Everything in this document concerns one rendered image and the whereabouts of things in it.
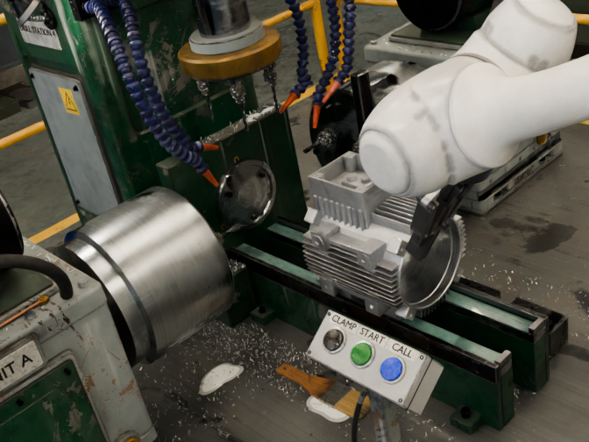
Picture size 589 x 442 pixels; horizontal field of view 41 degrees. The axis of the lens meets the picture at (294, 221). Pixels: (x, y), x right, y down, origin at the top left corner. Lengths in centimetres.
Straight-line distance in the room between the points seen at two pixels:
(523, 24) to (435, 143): 18
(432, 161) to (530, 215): 104
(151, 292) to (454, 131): 61
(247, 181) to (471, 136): 86
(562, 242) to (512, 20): 88
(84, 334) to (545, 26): 72
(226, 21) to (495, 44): 59
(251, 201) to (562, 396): 68
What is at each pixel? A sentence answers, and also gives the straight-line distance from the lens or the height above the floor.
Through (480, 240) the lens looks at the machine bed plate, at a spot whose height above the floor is 80.
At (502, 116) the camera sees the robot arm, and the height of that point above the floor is 142.
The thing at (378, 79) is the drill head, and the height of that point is 116.
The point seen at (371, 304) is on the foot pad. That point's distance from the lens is 127.
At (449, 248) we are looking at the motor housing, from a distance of 134.
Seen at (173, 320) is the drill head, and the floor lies 103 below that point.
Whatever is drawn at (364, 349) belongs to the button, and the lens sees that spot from 103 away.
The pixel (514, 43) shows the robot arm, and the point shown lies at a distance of 87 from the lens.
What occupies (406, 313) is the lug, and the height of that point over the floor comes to 96.
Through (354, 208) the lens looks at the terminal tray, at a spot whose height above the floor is 111.
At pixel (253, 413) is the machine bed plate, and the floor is 80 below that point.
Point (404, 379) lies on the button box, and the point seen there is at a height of 106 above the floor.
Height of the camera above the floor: 173
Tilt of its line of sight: 30 degrees down
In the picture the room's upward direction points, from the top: 12 degrees counter-clockwise
